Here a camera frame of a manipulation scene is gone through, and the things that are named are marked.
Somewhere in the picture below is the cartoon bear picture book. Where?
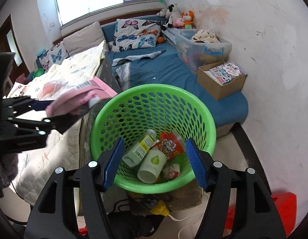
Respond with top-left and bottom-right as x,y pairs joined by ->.
6,82 -> 27,98

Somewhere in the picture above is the red plastic stool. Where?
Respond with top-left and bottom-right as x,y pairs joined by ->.
223,192 -> 297,237

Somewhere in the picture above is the white tissue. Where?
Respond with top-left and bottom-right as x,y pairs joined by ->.
162,164 -> 180,180

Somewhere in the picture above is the green plastic bowl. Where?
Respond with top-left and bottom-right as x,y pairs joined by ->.
33,68 -> 45,79

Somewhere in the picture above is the pink snack wrapper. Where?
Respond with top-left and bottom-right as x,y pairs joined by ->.
45,77 -> 118,118

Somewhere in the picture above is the yellow power plug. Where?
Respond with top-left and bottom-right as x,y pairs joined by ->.
134,194 -> 170,216

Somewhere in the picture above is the orange fox plush toy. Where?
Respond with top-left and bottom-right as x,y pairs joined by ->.
179,10 -> 196,29

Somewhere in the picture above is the cardboard box with cards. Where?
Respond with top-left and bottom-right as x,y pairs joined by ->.
197,62 -> 247,101

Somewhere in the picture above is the green label plastic bottle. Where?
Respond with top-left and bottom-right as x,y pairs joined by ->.
122,129 -> 157,168

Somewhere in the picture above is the left butterfly pillow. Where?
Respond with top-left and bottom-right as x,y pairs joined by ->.
37,41 -> 69,72

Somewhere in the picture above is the butterfly pillow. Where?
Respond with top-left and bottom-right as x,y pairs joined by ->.
111,19 -> 162,52
37,41 -> 69,72

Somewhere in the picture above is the red instant noodle cup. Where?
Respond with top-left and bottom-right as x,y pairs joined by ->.
151,130 -> 185,162

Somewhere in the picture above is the green plastic trash basket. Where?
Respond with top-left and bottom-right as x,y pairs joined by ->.
90,83 -> 217,195

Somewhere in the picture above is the clear plastic storage bin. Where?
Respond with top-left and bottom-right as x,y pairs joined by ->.
164,28 -> 232,74

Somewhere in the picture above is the beige cushion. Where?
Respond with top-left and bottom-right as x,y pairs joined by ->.
63,22 -> 105,56

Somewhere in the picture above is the blue sofa mattress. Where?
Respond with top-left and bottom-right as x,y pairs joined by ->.
101,15 -> 249,129

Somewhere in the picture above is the white paper cup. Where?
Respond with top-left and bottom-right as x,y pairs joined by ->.
137,149 -> 166,184

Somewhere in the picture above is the cow plush toy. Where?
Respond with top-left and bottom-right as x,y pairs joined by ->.
157,4 -> 182,30

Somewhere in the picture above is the right butterfly pillow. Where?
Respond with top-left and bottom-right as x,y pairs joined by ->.
111,19 -> 162,52

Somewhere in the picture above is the brown wooden door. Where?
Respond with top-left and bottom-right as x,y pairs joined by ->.
0,16 -> 29,83

